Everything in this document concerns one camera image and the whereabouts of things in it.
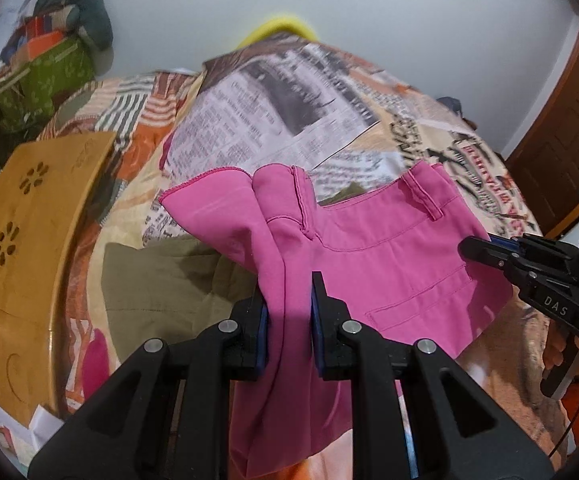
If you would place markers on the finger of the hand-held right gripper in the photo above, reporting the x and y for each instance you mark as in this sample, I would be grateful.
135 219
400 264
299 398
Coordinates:
479 252
502 243

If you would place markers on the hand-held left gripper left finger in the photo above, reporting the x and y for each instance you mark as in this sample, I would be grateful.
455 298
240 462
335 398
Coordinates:
262 340

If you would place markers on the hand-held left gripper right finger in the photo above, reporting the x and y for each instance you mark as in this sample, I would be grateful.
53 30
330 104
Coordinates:
315 332

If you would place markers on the pink pants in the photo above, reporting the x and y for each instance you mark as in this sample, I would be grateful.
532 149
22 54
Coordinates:
369 260

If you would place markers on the person's right hand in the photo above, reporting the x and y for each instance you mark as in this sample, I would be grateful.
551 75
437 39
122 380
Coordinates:
552 355

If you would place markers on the olive green cloth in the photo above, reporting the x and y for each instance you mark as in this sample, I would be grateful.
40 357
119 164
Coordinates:
159 280

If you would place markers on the wooden door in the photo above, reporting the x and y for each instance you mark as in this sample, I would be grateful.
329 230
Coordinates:
569 135

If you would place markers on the blue grey bag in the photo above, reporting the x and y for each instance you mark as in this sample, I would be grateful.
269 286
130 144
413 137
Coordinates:
454 107

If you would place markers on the newspaper print blanket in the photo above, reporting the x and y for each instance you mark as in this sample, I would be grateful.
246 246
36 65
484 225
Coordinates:
269 110

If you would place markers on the wooden lap table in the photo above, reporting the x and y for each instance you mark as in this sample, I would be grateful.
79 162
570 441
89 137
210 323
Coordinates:
24 260

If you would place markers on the yellow pillow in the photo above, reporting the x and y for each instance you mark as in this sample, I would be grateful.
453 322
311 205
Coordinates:
284 27

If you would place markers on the grey plush cushion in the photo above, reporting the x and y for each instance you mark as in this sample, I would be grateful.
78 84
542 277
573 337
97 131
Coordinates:
91 12

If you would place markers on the orange box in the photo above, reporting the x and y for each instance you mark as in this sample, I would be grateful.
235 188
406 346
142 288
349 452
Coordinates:
39 42

